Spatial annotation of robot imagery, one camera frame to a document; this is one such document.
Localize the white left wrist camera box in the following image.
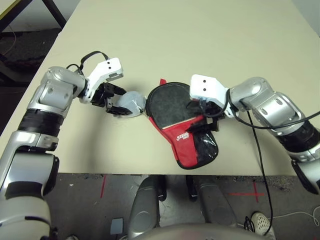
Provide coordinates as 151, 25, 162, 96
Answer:
79, 57, 125, 103

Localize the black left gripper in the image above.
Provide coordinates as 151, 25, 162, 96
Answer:
91, 83, 132, 117

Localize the grey robot leg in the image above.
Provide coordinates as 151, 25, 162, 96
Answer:
127, 174, 167, 240
186, 174, 237, 227

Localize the thin white floor cable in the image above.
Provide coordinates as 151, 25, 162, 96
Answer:
271, 208, 320, 226

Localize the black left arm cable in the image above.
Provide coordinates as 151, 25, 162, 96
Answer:
66, 51, 108, 76

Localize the black rubber ping-pong paddle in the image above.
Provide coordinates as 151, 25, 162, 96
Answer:
148, 83, 196, 130

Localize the grey robot left leg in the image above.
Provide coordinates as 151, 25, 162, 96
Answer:
127, 174, 167, 240

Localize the grey robot torso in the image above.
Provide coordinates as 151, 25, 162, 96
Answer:
128, 223, 276, 240

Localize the small grey floor pad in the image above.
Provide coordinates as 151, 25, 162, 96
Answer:
109, 217, 125, 235

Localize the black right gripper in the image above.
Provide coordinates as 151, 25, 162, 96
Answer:
186, 99, 223, 132

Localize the white mesh shoe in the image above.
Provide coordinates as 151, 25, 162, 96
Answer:
250, 211, 273, 236

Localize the black foam floor mat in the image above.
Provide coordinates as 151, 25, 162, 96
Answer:
0, 27, 62, 73

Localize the grey robot right leg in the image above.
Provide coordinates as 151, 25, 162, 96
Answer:
186, 174, 237, 227

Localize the black cable coil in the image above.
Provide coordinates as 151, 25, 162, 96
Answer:
243, 215, 254, 231

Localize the red black paddle case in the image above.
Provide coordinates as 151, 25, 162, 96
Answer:
145, 78, 219, 170

